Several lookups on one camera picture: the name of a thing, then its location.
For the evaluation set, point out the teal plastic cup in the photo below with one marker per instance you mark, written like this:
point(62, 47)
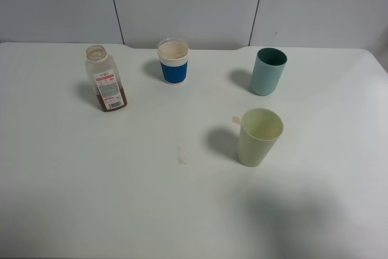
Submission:
point(268, 68)

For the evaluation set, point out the clear plastic drink bottle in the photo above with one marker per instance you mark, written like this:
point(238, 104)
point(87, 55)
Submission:
point(103, 74)

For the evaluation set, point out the blue sleeved coffee cup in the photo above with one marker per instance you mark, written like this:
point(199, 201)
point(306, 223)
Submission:
point(173, 56)

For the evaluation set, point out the pale green plastic cup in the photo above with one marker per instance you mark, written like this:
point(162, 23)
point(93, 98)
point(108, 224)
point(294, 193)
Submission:
point(259, 131)

